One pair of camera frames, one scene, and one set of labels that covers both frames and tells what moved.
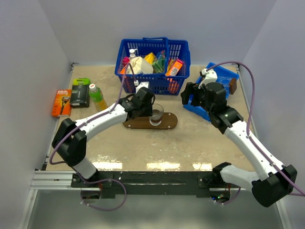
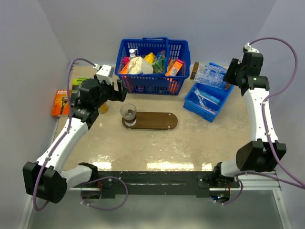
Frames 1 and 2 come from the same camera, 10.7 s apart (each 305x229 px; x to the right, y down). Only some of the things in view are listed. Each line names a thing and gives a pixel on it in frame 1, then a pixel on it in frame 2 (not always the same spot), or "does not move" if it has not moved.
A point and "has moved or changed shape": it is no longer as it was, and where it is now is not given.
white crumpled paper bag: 139,66 does not move
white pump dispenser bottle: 132,51 does not move
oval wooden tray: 169,120 does not move
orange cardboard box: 175,68 does not move
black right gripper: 191,89 -> 234,64
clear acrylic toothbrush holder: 233,85 -> 209,75
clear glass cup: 157,113 has moved or changed shape
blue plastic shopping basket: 161,84 does not move
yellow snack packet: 149,57 does not move
